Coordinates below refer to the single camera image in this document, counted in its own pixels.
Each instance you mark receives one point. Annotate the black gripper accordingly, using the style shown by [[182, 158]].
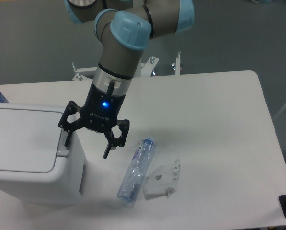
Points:
[[102, 112]]

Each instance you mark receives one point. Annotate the white plastic trash can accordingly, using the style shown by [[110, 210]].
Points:
[[35, 165]]

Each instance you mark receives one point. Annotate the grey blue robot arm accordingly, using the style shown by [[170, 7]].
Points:
[[124, 32]]

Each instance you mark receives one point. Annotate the empty clear plastic bottle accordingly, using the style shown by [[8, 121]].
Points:
[[135, 174]]

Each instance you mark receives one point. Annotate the clear plastic packaging bag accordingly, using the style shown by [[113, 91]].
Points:
[[163, 181]]

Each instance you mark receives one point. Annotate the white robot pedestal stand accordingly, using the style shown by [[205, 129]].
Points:
[[146, 69]]

